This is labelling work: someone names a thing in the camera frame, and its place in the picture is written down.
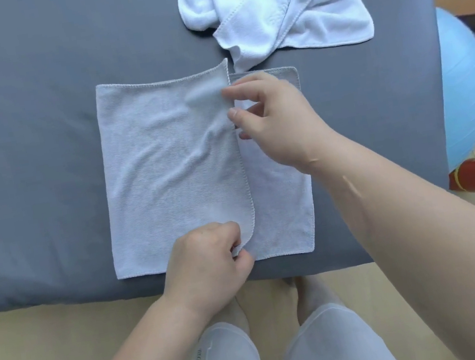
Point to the light grey shorts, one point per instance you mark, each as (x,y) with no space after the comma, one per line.
(335,346)

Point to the person's right thumb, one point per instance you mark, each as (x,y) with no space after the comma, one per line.
(245,88)

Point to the light grey microfibre cloth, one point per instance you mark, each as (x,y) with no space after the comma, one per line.
(173,170)

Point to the person's right leg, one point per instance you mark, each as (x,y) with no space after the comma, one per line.
(316,293)

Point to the person's left hand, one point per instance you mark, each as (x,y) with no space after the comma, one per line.
(200,273)

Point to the person's left leg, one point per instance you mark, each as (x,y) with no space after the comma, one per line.
(233,317)

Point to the person's right hand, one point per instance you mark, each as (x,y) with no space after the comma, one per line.
(287,127)

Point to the dark grey bed sheet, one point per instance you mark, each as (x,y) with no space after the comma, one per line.
(26,152)

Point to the person's right middle finger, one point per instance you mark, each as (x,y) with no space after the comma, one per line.
(245,134)

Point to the white crumpled towel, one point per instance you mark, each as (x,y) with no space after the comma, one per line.
(264,7)

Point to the person's leg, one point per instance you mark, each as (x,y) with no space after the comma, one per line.
(316,293)
(233,317)

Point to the light blue exercise ball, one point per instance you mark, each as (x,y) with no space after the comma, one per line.
(463,88)

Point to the person's left thumb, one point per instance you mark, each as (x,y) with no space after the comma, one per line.
(244,261)

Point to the person's right forearm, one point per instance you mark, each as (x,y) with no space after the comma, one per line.
(433,254)

